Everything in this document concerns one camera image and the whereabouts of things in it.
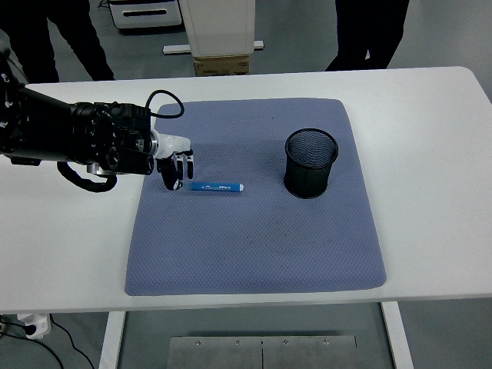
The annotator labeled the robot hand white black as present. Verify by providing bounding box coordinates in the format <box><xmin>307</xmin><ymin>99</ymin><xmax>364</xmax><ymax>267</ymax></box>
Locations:
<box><xmin>155</xmin><ymin>133</ymin><xmax>195</xmax><ymax>192</ymax></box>

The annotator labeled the blue marker pen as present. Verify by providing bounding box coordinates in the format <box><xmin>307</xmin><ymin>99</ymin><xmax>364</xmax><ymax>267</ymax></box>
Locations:
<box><xmin>181</xmin><ymin>181</ymin><xmax>246</xmax><ymax>194</ymax></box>

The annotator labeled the black mesh pen holder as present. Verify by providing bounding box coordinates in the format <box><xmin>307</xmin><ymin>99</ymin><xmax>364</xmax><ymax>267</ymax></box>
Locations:
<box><xmin>284</xmin><ymin>128</ymin><xmax>341</xmax><ymax>200</ymax></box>

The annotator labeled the brown cardboard box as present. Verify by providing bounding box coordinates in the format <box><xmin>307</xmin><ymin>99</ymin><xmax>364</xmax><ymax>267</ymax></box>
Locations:
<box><xmin>193</xmin><ymin>55</ymin><xmax>251</xmax><ymax>77</ymax></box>

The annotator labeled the white stand base bar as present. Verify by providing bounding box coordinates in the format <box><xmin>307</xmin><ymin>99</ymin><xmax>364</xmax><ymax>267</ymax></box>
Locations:
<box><xmin>163</xmin><ymin>39</ymin><xmax>265</xmax><ymax>55</ymax></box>

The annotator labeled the blue-grey textured mat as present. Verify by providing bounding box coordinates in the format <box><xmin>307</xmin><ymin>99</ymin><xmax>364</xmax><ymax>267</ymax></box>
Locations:
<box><xmin>125</xmin><ymin>98</ymin><xmax>387</xmax><ymax>297</ymax></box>

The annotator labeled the white cabinet with dark slot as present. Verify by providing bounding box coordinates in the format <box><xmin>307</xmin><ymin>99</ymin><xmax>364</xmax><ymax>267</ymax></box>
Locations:
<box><xmin>108</xmin><ymin>0</ymin><xmax>184</xmax><ymax>30</ymax></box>

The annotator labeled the white upright stand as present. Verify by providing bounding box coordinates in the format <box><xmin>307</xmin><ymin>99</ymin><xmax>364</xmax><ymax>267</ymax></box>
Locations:
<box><xmin>179</xmin><ymin>0</ymin><xmax>258</xmax><ymax>58</ymax></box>

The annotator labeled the person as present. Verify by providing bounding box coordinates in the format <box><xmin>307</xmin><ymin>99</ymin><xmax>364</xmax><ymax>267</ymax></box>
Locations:
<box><xmin>0</xmin><ymin>0</ymin><xmax>115</xmax><ymax>82</ymax></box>
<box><xmin>324</xmin><ymin>0</ymin><xmax>411</xmax><ymax>72</ymax></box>

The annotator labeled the white table leg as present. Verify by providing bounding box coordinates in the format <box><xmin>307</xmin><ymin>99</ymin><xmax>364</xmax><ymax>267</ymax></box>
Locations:
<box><xmin>98</xmin><ymin>310</ymin><xmax>127</xmax><ymax>369</ymax></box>
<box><xmin>380</xmin><ymin>301</ymin><xmax>415</xmax><ymax>369</ymax></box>

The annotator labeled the white power strip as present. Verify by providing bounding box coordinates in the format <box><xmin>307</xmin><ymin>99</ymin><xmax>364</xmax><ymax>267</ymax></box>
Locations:
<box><xmin>17</xmin><ymin>313</ymin><xmax>52</xmax><ymax>340</ymax></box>

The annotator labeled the black floor cable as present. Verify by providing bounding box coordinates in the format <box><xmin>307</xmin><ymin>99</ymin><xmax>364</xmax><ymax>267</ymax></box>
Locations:
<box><xmin>0</xmin><ymin>333</ymin><xmax>63</xmax><ymax>369</ymax></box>
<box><xmin>48</xmin><ymin>318</ymin><xmax>96</xmax><ymax>369</ymax></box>

